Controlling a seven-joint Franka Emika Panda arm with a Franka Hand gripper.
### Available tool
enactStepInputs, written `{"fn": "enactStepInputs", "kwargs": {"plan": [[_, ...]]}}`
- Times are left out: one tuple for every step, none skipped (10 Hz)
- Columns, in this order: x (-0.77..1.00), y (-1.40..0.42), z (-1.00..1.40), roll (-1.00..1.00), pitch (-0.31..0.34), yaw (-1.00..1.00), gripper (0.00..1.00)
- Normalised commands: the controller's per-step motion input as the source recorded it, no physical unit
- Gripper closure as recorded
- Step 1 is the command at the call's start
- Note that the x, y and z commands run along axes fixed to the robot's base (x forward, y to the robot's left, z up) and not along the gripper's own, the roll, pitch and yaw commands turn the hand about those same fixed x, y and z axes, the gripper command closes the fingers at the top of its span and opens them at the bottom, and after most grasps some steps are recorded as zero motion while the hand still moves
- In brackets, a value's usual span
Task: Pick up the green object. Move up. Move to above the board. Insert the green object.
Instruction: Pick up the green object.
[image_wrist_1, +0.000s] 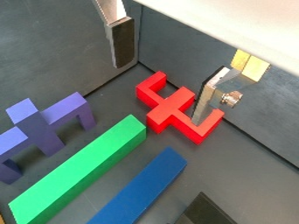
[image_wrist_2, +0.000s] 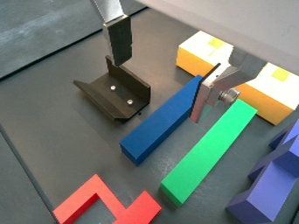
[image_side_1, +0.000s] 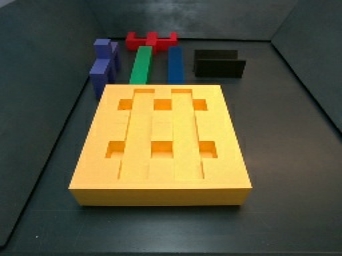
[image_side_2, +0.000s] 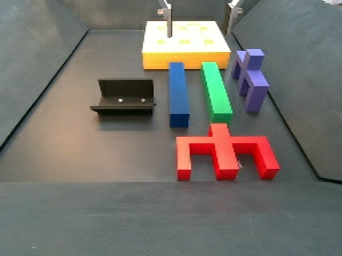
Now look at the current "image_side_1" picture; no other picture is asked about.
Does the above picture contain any red notched block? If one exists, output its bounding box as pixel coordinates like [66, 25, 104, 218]
[125, 32, 177, 54]

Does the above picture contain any black notched block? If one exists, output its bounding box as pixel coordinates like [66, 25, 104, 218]
[193, 50, 245, 78]

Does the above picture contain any yellow slotted board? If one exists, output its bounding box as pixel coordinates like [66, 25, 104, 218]
[69, 85, 252, 206]

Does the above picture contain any blue long block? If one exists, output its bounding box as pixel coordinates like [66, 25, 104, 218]
[168, 46, 184, 84]

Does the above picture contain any purple notched block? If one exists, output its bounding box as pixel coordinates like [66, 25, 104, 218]
[89, 39, 120, 99]

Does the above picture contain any green long block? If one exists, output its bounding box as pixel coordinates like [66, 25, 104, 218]
[129, 46, 152, 84]

